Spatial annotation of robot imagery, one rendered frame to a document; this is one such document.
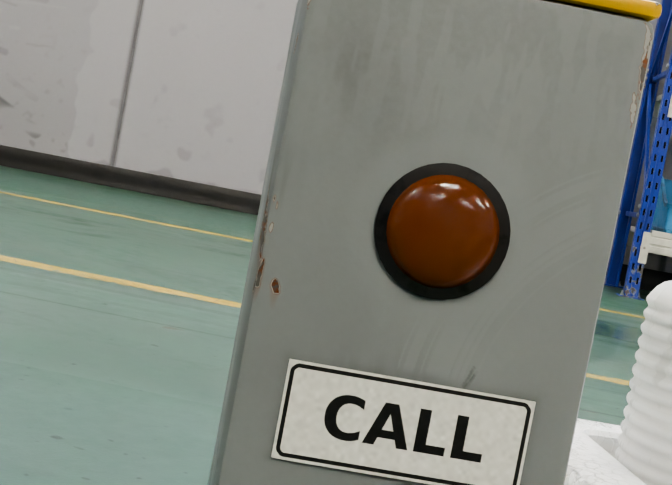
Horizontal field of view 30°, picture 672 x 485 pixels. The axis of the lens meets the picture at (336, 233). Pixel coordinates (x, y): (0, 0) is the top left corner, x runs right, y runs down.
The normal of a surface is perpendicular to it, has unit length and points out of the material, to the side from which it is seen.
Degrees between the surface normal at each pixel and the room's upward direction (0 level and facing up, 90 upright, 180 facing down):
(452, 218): 87
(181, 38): 90
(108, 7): 90
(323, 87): 90
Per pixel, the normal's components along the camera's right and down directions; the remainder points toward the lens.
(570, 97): 0.07, 0.07
